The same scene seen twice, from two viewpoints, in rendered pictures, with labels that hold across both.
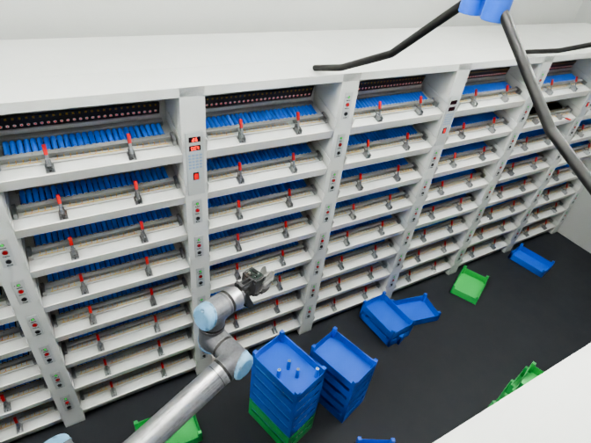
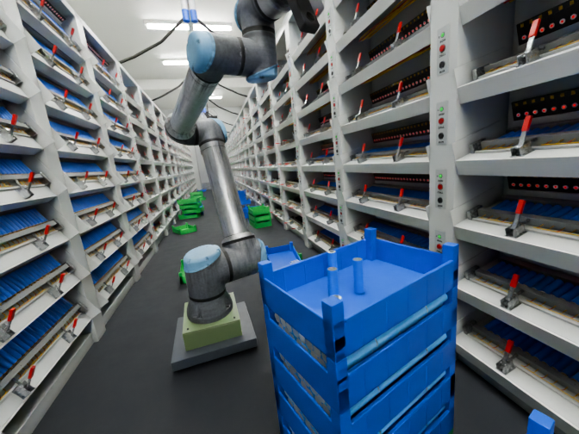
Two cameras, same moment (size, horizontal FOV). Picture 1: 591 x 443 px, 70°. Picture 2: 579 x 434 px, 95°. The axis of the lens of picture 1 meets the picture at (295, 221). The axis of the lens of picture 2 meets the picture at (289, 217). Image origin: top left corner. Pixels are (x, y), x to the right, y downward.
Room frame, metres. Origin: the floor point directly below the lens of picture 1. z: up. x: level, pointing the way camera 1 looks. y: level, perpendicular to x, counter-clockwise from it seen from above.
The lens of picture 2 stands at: (1.25, -0.52, 0.73)
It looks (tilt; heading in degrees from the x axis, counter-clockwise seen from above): 12 degrees down; 109
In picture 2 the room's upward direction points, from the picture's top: 6 degrees counter-clockwise
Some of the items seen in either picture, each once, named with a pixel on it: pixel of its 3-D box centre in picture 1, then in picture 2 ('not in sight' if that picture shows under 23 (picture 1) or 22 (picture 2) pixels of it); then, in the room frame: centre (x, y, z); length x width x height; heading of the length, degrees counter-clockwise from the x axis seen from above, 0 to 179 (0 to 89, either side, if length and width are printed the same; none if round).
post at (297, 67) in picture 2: not in sight; (308, 141); (0.74, 1.64, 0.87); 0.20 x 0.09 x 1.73; 34
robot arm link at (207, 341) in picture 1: (213, 335); (257, 57); (0.94, 0.24, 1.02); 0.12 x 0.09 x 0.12; 51
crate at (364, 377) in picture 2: (287, 374); (360, 313); (1.21, -0.06, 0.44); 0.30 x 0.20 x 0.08; 51
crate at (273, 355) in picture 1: (288, 364); (357, 274); (1.21, -0.06, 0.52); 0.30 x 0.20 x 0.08; 51
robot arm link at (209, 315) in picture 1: (214, 311); (258, 9); (0.96, 0.24, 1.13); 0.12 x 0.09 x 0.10; 146
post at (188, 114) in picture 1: (193, 253); (469, 97); (1.52, 0.48, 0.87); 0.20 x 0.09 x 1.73; 34
